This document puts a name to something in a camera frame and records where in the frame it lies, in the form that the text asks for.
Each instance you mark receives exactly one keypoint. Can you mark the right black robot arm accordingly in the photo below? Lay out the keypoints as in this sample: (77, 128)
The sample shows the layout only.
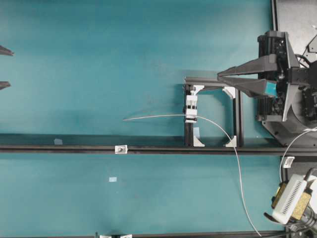
(305, 77)

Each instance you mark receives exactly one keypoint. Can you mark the grey tape piece on rail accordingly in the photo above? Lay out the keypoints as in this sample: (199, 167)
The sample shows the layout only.
(58, 141)

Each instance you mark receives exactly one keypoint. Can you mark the black square aluminium frame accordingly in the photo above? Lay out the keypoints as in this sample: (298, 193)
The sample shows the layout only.
(194, 85)

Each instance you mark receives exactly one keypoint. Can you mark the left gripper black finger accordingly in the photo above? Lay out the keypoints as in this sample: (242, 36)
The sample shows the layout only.
(4, 84)
(6, 52)

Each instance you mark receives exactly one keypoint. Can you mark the white clamp block on frame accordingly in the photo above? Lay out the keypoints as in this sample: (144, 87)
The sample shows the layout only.
(191, 108)

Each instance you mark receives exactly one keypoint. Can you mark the white cable clip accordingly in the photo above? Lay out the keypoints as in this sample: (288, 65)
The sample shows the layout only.
(288, 162)

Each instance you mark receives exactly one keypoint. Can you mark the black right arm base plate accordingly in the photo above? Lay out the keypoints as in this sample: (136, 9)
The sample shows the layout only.
(286, 132)

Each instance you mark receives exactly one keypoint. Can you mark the bottom edge black rail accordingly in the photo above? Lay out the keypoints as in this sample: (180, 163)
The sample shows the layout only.
(266, 234)

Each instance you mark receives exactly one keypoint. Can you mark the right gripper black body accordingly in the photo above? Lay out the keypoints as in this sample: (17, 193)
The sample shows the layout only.
(281, 92)

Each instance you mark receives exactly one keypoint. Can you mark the small light tape patch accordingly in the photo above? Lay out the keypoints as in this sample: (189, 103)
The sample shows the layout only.
(112, 179)

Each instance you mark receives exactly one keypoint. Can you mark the white bracket with hole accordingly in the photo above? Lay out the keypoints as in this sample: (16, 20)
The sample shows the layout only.
(121, 149)

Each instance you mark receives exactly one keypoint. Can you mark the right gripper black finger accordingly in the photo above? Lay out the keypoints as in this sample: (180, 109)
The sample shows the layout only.
(251, 87)
(262, 64)

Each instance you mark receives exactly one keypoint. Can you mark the white perforated power box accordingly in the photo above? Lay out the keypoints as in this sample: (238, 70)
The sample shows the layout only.
(295, 200)

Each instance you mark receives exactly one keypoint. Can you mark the long black aluminium rail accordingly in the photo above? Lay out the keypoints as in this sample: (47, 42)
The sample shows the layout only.
(106, 149)

